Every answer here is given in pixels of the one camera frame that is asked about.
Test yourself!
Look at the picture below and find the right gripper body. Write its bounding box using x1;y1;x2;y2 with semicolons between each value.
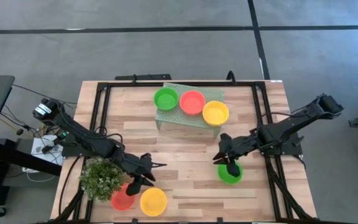
219;133;251;178

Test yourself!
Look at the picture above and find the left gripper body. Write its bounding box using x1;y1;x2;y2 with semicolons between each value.
126;152;154;196

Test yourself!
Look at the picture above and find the green plastic mini bowl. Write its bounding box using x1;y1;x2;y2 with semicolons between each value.
218;161;244;185
153;87;180;112

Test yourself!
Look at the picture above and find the yellow plastic mini bowl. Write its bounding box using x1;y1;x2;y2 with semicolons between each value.
139;187;168;217
202;100;230;127

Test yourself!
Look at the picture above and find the red plastic mini bowl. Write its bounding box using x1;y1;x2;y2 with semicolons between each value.
110;183;136;212
179;90;206;116

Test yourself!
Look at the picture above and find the small green potted plant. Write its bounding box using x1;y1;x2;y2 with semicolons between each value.
78;156;127;202

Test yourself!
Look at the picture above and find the green perforated metal shelf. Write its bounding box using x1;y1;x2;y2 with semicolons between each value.
154;82;226;139

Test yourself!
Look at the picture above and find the black flat bar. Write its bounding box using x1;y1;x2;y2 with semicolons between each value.
114;73;173;82

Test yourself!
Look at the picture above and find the white power strip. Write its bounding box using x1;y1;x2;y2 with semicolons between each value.
29;134;65;166

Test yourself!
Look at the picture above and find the black cable loop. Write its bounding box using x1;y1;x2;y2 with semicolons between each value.
226;70;237;85

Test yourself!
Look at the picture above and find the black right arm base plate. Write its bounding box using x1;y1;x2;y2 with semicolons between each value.
259;131;304;156

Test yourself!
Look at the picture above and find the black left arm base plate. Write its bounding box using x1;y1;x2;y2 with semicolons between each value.
61;136;107;158

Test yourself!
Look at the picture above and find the thick black cable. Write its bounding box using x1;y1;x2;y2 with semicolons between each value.
57;154;82;216

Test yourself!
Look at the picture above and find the black aluminium table frame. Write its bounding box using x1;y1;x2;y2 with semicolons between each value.
53;80;319;224

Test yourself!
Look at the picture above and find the white floor cable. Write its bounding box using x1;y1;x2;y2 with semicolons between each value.
21;166;57;184

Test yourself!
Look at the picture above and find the black desk leg frame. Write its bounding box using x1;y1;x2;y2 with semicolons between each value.
0;138;63;215

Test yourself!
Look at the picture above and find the black floor cable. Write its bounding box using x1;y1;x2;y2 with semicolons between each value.
12;83;78;105

